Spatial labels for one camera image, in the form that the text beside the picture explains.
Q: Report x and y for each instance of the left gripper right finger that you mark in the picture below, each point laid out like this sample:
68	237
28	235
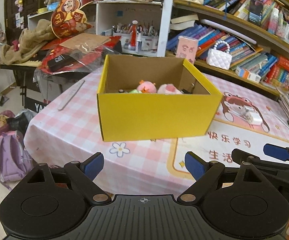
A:
206	177

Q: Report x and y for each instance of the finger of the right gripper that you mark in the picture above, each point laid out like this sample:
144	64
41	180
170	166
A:
276	152

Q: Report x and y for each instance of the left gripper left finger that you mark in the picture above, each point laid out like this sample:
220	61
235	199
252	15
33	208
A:
81	175

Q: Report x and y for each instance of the green frog toy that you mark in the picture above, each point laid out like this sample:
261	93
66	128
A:
135	91

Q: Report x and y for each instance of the black binder clip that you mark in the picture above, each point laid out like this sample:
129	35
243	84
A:
189	90

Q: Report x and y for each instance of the pink toy with orange spikes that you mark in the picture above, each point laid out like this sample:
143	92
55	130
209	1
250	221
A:
146	87

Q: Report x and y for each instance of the white charger block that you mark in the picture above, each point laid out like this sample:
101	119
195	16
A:
252	116

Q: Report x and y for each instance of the pink checkered table mat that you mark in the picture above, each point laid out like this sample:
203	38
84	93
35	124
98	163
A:
155	166

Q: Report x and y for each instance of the purple backpack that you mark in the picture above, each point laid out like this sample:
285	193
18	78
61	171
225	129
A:
15	161

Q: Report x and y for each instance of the metal ruler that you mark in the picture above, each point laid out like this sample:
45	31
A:
73	91

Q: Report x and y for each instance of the orange white small box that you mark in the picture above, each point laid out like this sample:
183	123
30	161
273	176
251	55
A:
244	73

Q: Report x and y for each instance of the red dictionary books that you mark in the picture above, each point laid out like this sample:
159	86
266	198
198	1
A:
279	73

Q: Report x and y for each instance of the pink plush pig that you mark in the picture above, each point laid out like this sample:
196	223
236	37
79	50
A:
168	89

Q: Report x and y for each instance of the yellow cardboard box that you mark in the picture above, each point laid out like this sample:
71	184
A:
126	117

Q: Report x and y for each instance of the row of blue books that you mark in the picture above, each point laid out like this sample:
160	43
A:
244	54

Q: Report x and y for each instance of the black rectangular box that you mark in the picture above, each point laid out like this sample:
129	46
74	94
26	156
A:
59	62

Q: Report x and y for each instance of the white quilted pearl handbag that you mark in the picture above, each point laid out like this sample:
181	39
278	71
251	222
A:
218	58

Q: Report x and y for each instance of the wooden bookshelf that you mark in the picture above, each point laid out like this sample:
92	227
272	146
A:
261	22

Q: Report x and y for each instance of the pink cylindrical container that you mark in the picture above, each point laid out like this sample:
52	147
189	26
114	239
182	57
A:
187	48

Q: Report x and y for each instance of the brown cardboard sheet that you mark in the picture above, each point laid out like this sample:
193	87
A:
85	42

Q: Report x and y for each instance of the red white figurine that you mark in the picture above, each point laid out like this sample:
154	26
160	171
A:
133	34

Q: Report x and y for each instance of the white pen holder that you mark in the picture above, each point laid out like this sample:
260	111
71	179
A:
148	43

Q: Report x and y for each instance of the beige cloth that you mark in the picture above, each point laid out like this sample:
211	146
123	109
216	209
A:
29	43

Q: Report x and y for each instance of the red cartoon paper decoration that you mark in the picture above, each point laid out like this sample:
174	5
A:
68	19

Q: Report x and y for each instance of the white shelf unit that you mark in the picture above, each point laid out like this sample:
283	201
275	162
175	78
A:
105	15

